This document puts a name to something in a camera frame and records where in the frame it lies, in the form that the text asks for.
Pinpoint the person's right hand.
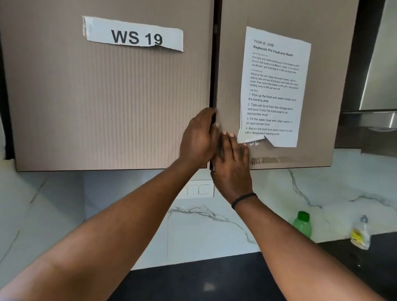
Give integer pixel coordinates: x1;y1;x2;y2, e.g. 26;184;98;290
210;130;257;205

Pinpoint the person's left hand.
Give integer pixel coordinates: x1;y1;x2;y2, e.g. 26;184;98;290
179;107;220;168

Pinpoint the beige cabinet door with sheet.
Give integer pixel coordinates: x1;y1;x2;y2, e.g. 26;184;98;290
211;0;360;171

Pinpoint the beige cabinet door with label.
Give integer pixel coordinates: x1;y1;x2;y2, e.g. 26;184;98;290
0;0;215;172

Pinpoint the person's left forearm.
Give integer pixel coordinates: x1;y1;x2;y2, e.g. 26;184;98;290
0;158;208;301

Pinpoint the person's right forearm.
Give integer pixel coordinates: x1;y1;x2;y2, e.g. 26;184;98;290
233;197;386;301

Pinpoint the black wristband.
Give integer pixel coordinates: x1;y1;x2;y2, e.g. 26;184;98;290
231;192;258;210

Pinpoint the white printed instruction sheet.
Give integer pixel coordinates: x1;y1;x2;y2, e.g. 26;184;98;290
237;26;312;148

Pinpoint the green plastic bottle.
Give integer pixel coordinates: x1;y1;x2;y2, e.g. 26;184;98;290
291;211;313;239

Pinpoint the white paper label strip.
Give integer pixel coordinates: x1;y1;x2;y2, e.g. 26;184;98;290
82;16;184;53

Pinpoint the stainless steel range hood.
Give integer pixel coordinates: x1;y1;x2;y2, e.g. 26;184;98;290
334;0;397;157

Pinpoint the small clear bottle yellow label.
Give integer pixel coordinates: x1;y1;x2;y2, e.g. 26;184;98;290
350;215;371;250

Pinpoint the white wall switch plate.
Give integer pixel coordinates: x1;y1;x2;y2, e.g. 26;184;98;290
176;179;215;200

